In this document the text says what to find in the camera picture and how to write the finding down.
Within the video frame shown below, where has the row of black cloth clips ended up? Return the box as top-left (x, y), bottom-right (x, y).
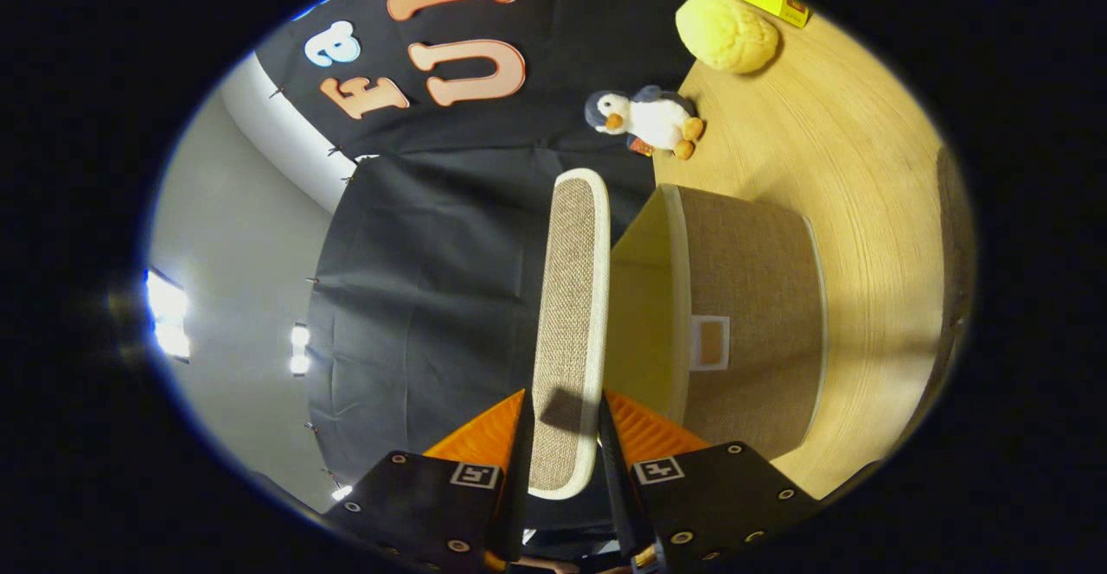
top-left (270, 86), bottom-right (357, 482)

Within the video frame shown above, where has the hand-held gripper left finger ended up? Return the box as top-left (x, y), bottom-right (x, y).
top-left (324, 389), bottom-right (535, 574)

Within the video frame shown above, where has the brown fabric storage box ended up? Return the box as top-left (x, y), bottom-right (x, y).
top-left (528, 168), bottom-right (829, 501)

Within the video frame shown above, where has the penguin plush toy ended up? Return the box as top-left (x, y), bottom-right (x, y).
top-left (584, 84), bottom-right (706, 161)

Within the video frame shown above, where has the black backdrop cloth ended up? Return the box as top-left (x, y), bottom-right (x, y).
top-left (255, 0), bottom-right (727, 549)

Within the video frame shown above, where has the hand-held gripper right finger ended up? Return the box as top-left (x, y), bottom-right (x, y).
top-left (597, 389), bottom-right (823, 574)

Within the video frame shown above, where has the yellow bread plush toy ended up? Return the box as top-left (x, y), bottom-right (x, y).
top-left (675, 0), bottom-right (781, 73)

